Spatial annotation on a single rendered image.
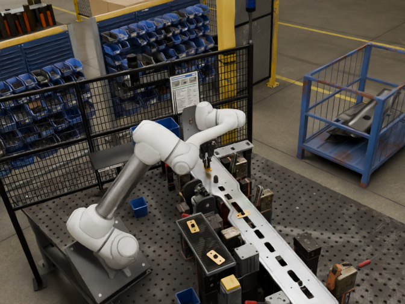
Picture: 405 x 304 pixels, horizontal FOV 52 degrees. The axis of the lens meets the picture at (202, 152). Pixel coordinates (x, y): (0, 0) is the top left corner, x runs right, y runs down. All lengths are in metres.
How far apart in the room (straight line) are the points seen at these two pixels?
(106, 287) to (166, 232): 0.56
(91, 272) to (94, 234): 0.28
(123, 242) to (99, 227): 0.14
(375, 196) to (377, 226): 1.40
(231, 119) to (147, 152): 0.64
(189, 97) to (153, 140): 1.18
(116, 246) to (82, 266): 0.30
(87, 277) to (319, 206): 1.53
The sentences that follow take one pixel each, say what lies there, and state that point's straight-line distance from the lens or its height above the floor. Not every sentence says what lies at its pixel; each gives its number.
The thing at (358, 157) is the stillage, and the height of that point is 0.16.
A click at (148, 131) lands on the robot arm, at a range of 1.88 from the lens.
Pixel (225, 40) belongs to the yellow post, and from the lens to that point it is 3.03.
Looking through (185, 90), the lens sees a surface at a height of 1.32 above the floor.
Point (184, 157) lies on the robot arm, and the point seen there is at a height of 1.52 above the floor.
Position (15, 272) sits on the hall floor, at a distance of 3.80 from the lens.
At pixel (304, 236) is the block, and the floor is 1.03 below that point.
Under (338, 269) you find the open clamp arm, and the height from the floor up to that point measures 1.10.
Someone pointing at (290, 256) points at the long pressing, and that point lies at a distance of 2.14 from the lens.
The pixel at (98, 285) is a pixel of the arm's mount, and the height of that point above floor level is 0.80.
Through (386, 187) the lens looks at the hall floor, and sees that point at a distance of 4.37.
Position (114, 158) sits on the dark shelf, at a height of 1.03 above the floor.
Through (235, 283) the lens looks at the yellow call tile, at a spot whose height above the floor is 1.16.
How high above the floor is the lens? 2.56
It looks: 33 degrees down
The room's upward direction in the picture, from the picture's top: 4 degrees counter-clockwise
